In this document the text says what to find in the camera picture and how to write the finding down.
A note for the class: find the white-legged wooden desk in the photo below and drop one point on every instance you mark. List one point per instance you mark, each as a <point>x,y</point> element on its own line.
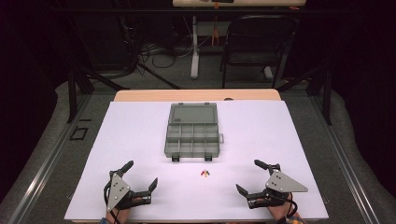
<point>195,46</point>

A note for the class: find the black metal frame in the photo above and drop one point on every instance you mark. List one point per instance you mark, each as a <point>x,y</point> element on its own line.
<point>72,93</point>

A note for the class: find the aluminium floor rail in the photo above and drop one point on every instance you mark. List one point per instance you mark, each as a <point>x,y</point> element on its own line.
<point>345,165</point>
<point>46,165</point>

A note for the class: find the black folding chair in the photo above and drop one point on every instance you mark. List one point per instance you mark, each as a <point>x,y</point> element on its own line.
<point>258,34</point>

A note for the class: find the person's left hand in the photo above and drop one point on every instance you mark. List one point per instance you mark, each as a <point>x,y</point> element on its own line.
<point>122,215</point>

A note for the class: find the wooden table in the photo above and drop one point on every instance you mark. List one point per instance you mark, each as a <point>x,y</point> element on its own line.
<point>186,95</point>

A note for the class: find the grey plastic compartment box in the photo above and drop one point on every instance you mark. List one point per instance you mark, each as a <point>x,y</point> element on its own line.
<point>193,115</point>

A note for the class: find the person's right hand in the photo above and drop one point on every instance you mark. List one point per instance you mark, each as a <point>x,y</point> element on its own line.
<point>278,211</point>

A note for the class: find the white table sheet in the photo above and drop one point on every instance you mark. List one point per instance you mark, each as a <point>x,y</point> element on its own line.
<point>140,149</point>

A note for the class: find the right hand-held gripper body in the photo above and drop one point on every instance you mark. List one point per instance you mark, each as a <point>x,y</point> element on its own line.
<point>281,183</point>

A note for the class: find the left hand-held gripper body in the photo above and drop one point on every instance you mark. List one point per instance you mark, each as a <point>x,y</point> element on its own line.
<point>117,190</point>

